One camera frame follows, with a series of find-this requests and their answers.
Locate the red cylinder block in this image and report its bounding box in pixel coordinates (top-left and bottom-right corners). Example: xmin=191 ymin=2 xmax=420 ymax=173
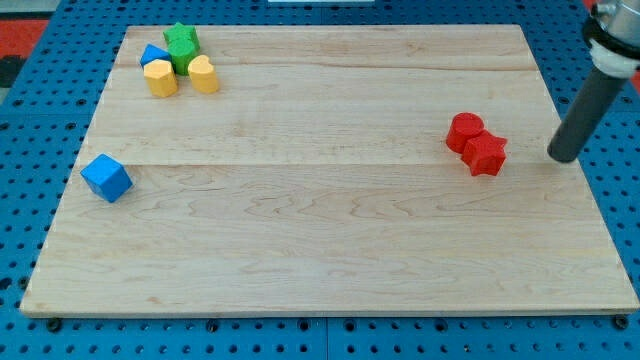
xmin=446 ymin=112 xmax=485 ymax=154

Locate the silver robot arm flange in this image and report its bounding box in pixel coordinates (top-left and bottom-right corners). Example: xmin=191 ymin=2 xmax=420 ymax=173
xmin=582 ymin=0 xmax=639 ymax=80

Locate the wooden board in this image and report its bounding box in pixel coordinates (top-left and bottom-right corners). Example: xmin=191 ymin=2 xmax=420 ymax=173
xmin=21 ymin=25 xmax=639 ymax=319

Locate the yellow heart block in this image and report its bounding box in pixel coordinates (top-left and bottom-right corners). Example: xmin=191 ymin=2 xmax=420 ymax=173
xmin=187 ymin=55 xmax=219 ymax=94

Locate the red star block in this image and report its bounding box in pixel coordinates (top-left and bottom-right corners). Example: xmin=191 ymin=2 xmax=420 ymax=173
xmin=461 ymin=131 xmax=508 ymax=176

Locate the yellow hexagon block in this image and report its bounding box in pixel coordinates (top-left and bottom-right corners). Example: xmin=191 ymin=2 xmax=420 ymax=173
xmin=143 ymin=59 xmax=178 ymax=98

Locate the green cylinder block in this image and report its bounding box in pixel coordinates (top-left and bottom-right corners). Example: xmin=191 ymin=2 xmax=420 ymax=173
xmin=168 ymin=39 xmax=198 ymax=76

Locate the green star block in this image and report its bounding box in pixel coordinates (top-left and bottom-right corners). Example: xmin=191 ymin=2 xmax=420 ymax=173
xmin=163 ymin=22 xmax=200 ymax=50

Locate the blue cube block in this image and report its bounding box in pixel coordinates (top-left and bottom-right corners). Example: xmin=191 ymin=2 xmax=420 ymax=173
xmin=80 ymin=154 xmax=133 ymax=203

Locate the blue triangle block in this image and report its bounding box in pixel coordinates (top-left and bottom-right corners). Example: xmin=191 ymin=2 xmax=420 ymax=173
xmin=139 ymin=44 xmax=171 ymax=68

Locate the grey pusher rod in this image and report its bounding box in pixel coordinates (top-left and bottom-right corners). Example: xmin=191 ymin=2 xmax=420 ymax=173
xmin=547 ymin=67 xmax=628 ymax=163

